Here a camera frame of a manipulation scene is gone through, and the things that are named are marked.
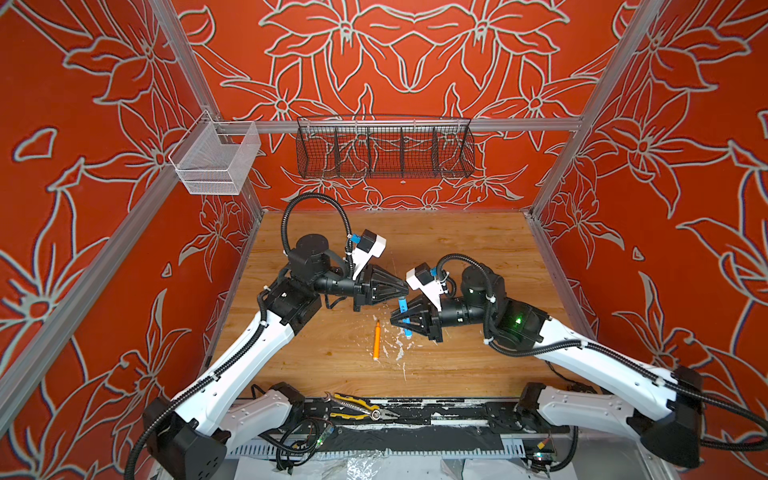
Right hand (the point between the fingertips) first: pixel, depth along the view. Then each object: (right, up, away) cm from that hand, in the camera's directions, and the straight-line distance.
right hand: (391, 318), depth 59 cm
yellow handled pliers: (-4, -27, +14) cm, 31 cm away
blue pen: (+2, +2, -1) cm, 4 cm away
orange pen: (-3, -14, +26) cm, 30 cm away
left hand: (+2, +6, -3) cm, 7 cm away
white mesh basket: (-56, +42, +34) cm, 78 cm away
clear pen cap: (+2, +4, -2) cm, 5 cm away
